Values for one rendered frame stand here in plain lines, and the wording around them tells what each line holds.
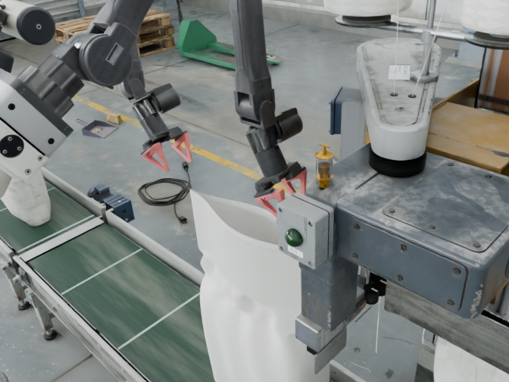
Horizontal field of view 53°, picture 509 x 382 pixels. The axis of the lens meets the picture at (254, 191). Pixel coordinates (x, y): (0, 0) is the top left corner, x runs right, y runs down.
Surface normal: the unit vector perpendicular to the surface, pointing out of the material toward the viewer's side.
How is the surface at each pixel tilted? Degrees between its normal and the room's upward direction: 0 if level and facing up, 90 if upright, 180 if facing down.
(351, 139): 90
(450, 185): 0
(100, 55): 84
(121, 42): 84
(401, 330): 0
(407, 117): 0
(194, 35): 75
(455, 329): 90
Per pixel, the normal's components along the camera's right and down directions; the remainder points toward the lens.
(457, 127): -0.06, -0.85
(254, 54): 0.58, 0.29
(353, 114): -0.70, 0.40
